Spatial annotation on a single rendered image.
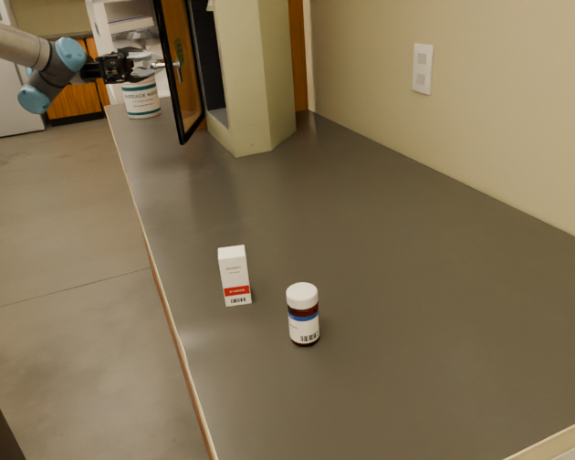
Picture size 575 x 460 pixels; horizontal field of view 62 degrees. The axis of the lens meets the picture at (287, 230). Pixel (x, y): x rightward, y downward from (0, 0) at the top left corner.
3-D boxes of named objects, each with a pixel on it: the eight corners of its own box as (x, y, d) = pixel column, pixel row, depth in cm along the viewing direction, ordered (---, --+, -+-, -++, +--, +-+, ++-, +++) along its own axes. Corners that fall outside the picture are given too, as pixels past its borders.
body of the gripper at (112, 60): (125, 84, 126) (82, 87, 127) (136, 78, 134) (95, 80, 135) (119, 54, 123) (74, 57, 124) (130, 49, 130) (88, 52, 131)
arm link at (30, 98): (29, 77, 115) (46, 53, 122) (9, 102, 120) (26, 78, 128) (59, 98, 119) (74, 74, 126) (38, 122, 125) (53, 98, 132)
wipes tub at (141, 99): (159, 109, 196) (151, 71, 189) (164, 115, 185) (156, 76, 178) (126, 114, 192) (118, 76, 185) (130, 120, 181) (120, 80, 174)
